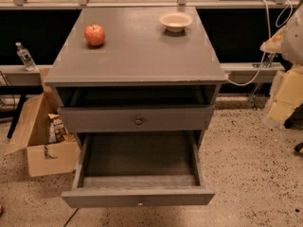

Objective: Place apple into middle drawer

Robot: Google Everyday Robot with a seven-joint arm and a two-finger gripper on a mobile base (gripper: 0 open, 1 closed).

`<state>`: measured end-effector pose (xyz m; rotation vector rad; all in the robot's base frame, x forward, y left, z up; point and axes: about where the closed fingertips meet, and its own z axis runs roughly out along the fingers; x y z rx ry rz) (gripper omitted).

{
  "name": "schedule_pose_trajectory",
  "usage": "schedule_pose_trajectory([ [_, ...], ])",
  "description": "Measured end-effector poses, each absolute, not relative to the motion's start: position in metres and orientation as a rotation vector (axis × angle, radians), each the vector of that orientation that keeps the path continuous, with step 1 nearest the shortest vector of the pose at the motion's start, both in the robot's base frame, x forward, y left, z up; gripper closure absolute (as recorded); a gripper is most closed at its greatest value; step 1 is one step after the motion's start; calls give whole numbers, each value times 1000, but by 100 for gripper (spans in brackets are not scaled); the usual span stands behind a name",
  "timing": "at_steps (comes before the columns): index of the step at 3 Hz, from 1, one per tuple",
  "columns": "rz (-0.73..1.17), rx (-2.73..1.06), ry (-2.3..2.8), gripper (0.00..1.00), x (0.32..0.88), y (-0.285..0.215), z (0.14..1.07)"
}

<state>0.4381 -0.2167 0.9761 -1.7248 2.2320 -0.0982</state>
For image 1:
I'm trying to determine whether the clear plastic water bottle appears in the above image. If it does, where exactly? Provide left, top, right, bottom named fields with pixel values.
left=15, top=42, right=36, bottom=71

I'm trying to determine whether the brown snack bag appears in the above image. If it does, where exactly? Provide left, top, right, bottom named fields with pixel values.
left=48, top=113, right=67, bottom=143

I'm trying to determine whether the open cardboard box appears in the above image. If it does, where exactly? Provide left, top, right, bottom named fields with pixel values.
left=4, top=69, right=80, bottom=177

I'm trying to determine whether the red apple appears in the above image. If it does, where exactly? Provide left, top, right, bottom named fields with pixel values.
left=84, top=24, right=105, bottom=46

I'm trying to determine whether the white cable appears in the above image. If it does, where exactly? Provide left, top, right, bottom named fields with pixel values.
left=224, top=0, right=294, bottom=87

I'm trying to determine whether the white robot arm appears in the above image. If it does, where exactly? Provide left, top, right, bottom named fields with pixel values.
left=260, top=5, right=303, bottom=128

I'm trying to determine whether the beige bowl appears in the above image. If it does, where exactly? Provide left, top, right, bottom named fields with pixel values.
left=159, top=11, right=192, bottom=32

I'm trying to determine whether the dark table leg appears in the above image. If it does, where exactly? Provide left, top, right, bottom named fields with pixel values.
left=7, top=95, right=27, bottom=139

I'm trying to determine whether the grey drawer cabinet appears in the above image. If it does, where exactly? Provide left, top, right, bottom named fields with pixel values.
left=44, top=6, right=228, bottom=147

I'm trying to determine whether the open grey middle drawer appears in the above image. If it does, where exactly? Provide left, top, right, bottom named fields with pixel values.
left=62, top=131, right=215, bottom=208

